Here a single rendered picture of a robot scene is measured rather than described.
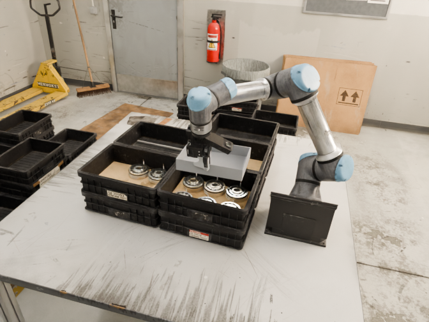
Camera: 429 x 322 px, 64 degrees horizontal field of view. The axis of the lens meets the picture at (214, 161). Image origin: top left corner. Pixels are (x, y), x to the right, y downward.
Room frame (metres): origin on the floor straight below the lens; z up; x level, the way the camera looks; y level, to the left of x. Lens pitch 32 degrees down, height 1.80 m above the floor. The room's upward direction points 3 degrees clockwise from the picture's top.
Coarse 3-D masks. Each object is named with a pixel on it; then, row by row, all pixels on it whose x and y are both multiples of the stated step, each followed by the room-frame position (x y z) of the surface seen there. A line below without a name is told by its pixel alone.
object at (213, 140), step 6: (204, 138) 1.06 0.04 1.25; (210, 138) 1.07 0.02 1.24; (216, 138) 1.08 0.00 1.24; (222, 138) 1.09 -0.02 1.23; (210, 144) 1.06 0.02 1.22; (216, 144) 1.06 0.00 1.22; (222, 144) 1.07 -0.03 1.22; (228, 144) 1.07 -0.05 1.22; (222, 150) 1.06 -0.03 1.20; (228, 150) 1.06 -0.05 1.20
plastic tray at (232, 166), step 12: (180, 156) 1.19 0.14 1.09; (216, 156) 1.27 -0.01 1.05; (228, 156) 1.28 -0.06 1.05; (240, 156) 1.28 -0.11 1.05; (180, 168) 1.14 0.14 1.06; (192, 168) 1.13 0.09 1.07; (216, 168) 1.11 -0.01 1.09; (228, 168) 1.10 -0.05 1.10; (240, 168) 1.18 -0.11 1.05; (240, 180) 1.09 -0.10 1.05
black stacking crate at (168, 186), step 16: (176, 176) 1.34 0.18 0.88; (208, 176) 1.39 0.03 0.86; (256, 176) 1.33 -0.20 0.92; (256, 192) 1.30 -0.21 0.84; (160, 208) 1.17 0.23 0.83; (176, 208) 1.15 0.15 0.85; (192, 208) 1.13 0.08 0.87; (208, 208) 1.11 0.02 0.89; (224, 224) 1.09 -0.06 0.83; (240, 224) 1.07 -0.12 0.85
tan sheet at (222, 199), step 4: (180, 184) 1.35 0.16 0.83; (176, 188) 1.32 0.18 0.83; (180, 188) 1.32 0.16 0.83; (188, 192) 1.29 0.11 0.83; (192, 192) 1.29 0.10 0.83; (196, 192) 1.29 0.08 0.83; (200, 192) 1.30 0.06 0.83; (248, 192) 1.32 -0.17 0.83; (196, 196) 1.26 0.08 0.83; (200, 196) 1.27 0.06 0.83; (204, 196) 1.27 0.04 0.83; (220, 196) 1.27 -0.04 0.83; (224, 196) 1.28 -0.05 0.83; (248, 196) 1.29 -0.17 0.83; (216, 200) 1.24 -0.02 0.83; (220, 200) 1.25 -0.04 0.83; (224, 200) 1.25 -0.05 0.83; (228, 200) 1.25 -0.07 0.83; (240, 204) 1.22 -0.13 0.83; (244, 204) 1.22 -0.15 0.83; (244, 208) 1.19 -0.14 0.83
